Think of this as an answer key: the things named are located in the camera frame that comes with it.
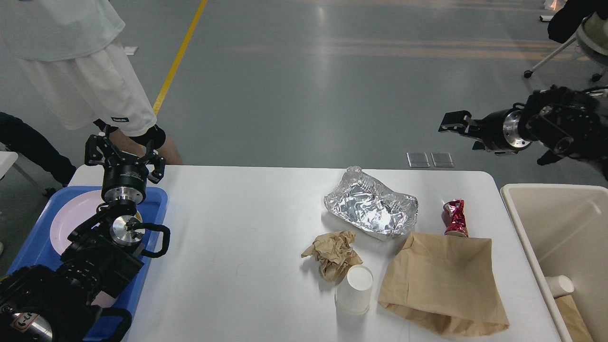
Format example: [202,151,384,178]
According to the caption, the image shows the crushed red can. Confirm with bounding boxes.
[443,199,469,238]

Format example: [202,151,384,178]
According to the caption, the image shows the aluminium foil tray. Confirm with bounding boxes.
[323,165,418,241]

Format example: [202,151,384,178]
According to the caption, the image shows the pink plate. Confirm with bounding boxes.
[49,186,103,255]

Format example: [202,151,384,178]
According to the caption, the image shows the brown paper in bin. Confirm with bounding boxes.
[554,295,593,342]

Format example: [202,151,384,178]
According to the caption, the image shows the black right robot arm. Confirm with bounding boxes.
[438,85,608,177]

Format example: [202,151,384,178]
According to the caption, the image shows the blue plastic tray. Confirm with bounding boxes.
[8,186,169,342]

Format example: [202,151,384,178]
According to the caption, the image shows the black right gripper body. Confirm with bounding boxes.
[477,108,532,154]

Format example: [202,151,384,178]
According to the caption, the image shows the white paper cup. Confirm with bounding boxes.
[334,265,374,315]

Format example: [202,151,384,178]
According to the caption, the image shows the pink mug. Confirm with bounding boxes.
[91,291,117,308]

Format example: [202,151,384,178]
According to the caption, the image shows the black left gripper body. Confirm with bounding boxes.
[101,165,148,204]

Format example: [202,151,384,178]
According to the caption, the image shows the metal floor plates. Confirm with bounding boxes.
[406,152,455,168]

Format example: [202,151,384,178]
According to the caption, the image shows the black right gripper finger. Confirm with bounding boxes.
[438,110,481,136]
[472,141,506,155]

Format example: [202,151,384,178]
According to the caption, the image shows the beige plastic bin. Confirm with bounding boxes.
[500,184,608,342]

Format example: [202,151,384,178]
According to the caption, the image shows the person in dark trousers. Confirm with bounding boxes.
[0,112,76,186]

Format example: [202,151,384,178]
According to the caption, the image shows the small white side table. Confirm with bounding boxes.
[0,150,47,195]

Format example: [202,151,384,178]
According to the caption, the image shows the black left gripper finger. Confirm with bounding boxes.
[84,125,124,167]
[140,149,166,184]

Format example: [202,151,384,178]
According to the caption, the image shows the crumpled brown paper ball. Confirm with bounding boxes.
[301,231,363,283]

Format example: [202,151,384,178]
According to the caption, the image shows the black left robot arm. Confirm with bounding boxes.
[0,134,170,342]

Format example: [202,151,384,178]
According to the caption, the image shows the brown paper bag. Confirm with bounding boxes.
[378,232,510,337]

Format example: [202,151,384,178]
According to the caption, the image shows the white cup in bin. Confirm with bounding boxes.
[545,275,575,298]

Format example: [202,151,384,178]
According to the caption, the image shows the person in white shorts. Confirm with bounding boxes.
[1,0,182,165]

